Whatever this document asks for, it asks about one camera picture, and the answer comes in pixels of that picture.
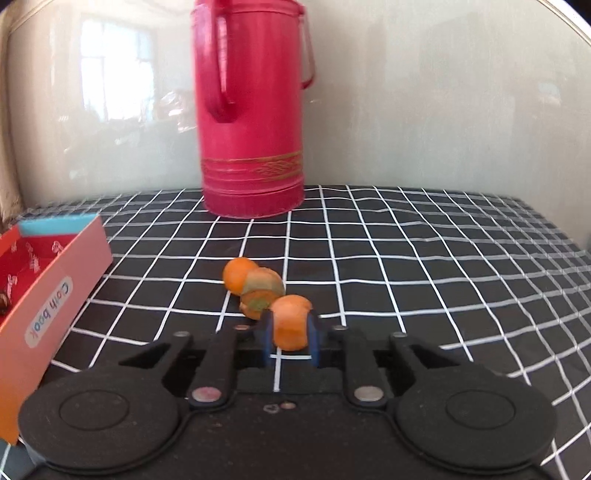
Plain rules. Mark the black checkered tablecloth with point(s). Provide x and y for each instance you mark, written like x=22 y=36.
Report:
x=438 y=277

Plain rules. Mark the red thermos flask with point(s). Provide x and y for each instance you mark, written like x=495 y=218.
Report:
x=249 y=138

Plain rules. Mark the small orange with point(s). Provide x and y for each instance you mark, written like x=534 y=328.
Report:
x=235 y=274

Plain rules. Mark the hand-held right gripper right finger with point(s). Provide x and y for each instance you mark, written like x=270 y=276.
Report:
x=315 y=339

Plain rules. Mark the red cardboard box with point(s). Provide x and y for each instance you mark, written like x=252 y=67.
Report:
x=55 y=295

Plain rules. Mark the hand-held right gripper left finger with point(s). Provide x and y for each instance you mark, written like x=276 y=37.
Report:
x=267 y=339

